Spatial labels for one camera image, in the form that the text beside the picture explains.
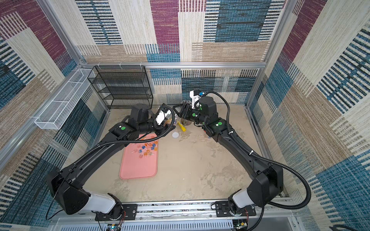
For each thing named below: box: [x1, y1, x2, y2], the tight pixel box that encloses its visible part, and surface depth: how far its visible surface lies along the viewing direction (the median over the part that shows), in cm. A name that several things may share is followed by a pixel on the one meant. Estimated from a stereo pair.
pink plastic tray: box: [119, 133, 159, 180], surface depth 94 cm
